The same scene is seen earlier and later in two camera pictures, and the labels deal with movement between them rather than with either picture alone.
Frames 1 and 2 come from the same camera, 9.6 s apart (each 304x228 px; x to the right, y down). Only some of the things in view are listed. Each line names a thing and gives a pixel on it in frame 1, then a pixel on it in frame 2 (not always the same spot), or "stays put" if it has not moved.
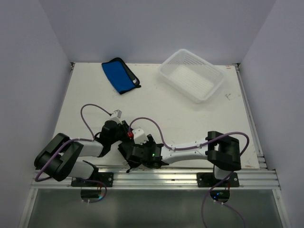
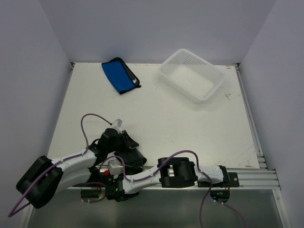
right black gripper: (151, 141) to (121, 174)
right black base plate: (208, 179) stays put
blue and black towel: (120, 75) stays put
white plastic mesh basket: (195, 78) stays put
